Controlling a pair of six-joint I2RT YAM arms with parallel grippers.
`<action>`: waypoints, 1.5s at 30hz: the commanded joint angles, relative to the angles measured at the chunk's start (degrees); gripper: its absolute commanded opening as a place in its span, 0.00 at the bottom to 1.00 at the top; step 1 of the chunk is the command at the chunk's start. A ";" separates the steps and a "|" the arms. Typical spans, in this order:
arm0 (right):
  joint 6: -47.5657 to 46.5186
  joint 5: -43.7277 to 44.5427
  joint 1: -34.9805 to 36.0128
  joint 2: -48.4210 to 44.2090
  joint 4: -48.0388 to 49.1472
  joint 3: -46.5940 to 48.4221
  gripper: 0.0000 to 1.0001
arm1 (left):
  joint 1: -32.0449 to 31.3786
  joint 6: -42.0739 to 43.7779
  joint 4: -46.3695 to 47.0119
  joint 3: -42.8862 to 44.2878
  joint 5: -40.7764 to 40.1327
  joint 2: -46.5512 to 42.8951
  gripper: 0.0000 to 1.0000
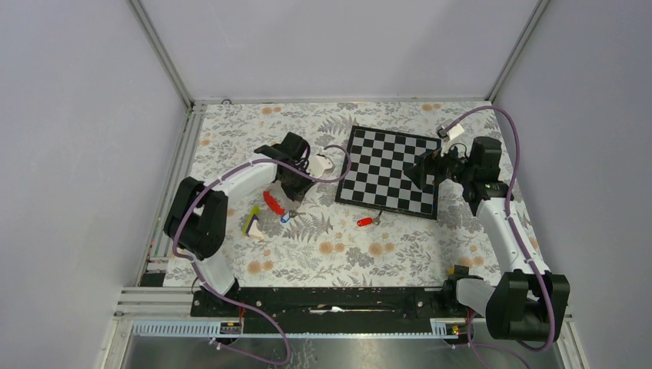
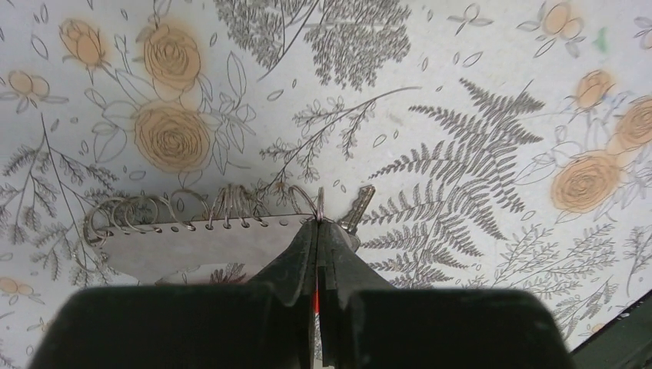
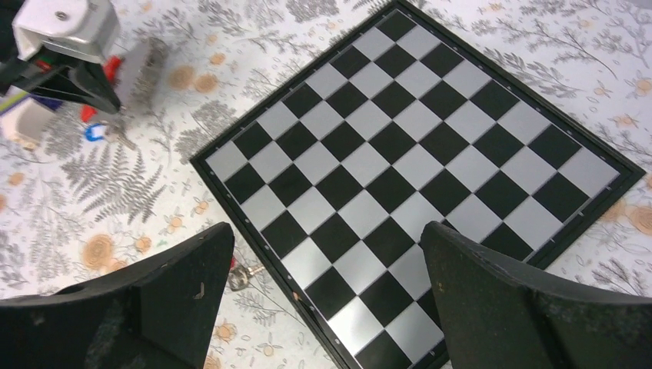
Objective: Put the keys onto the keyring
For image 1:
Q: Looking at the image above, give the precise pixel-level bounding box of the metal keyring holder red handle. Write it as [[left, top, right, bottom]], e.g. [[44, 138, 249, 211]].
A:
[[263, 183, 298, 216]]

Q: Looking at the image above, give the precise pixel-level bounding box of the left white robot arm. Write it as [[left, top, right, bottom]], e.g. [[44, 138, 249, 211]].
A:
[[164, 133, 314, 316]]

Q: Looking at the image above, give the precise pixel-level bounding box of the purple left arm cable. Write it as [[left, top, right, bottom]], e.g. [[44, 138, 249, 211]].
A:
[[170, 145, 352, 366]]

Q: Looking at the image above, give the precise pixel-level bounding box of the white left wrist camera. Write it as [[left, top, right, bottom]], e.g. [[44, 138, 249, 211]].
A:
[[306, 154, 334, 178]]

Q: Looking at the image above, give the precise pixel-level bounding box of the aluminium frame rail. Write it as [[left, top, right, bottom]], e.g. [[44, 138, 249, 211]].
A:
[[128, 1, 198, 287]]

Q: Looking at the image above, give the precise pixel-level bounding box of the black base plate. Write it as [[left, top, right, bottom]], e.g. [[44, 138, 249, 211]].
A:
[[190, 287, 468, 327]]

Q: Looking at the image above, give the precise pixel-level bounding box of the white slotted cable duct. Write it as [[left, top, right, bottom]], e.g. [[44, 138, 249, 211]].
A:
[[131, 317, 458, 339]]

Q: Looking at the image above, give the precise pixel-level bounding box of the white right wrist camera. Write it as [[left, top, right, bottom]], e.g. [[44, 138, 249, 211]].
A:
[[436, 124, 464, 155]]

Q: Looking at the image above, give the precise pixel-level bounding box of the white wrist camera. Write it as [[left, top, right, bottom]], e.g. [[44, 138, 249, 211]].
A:
[[436, 124, 464, 155], [306, 154, 334, 178]]

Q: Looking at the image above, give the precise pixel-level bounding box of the floral patterned table mat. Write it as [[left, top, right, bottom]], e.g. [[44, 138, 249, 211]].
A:
[[190, 101, 511, 287]]

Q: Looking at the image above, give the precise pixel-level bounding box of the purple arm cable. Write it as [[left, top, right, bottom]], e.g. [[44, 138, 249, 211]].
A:
[[437, 105, 557, 369], [170, 145, 352, 366]]

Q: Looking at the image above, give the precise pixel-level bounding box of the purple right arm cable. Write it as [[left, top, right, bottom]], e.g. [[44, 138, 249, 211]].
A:
[[437, 105, 557, 369]]

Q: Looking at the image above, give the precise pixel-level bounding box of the black white chessboard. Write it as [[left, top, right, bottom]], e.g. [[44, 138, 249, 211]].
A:
[[335, 125, 441, 220]]

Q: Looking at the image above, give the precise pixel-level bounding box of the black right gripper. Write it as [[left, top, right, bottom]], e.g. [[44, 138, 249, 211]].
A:
[[402, 136, 475, 191]]

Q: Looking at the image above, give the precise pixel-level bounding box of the key with blue tag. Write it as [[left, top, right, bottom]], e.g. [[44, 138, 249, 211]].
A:
[[280, 210, 304, 224]]

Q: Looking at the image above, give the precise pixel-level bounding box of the key with red tag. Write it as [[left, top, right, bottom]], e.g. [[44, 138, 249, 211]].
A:
[[357, 211, 383, 227]]

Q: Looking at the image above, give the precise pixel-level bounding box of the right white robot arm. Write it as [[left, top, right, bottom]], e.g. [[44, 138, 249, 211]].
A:
[[404, 137, 570, 351]]

